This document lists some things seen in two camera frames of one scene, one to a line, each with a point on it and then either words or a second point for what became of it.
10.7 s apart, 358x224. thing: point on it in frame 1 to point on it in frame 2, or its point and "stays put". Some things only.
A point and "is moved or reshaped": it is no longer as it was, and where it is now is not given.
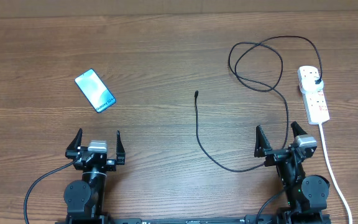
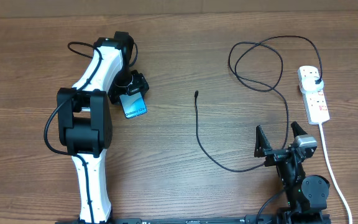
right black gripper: [262, 150] stays put
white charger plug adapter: [308, 84] stays put
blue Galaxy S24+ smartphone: [94, 89] is moved or reshaped
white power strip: [316, 105] stays put
